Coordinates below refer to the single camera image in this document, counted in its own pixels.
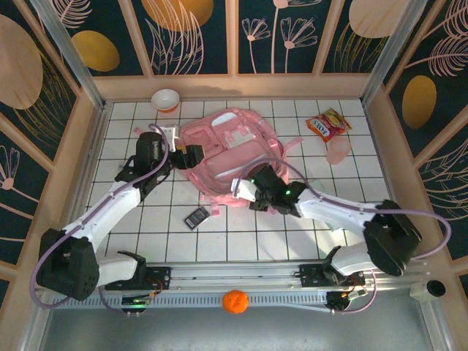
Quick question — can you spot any pink student backpack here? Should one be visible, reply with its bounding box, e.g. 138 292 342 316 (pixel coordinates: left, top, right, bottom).
133 107 306 219

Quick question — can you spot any white orange bowl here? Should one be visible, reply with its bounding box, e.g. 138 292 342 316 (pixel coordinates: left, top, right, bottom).
151 88 181 113

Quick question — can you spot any pink round lid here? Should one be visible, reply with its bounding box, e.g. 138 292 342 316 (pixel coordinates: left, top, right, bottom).
326 135 352 166

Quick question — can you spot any orange red snack packet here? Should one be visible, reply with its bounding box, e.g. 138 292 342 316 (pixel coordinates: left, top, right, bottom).
306 107 352 143

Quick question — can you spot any orange ball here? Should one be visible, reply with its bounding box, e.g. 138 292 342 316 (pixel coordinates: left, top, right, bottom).
222 290 250 314

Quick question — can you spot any small black controller board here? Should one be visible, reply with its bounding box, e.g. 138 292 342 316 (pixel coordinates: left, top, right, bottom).
325 290 369 315
121 294 151 316

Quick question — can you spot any grey box with black knob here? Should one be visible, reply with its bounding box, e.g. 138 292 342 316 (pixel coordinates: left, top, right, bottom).
409 279 447 301

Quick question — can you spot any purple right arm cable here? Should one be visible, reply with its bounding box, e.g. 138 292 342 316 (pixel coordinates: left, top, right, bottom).
232 160 453 315

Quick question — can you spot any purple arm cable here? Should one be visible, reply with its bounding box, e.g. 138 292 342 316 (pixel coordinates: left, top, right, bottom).
31 123 173 314
232 160 453 315

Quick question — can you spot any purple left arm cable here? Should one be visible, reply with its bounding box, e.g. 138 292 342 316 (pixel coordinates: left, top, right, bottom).
31 123 173 314

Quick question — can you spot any aluminium mounting rail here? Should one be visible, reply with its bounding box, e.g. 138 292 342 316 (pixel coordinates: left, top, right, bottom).
34 260 445 293

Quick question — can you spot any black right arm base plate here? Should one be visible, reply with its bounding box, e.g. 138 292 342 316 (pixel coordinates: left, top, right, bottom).
298 263 366 290

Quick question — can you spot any aluminium frame post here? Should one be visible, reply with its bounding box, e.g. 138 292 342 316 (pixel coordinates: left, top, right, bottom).
360 0 439 107
29 0 107 110

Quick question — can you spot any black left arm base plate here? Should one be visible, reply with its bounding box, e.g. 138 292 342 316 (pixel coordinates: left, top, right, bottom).
105 265 173 292

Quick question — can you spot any grey slotted cable duct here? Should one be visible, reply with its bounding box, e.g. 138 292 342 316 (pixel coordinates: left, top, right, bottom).
50 292 332 312

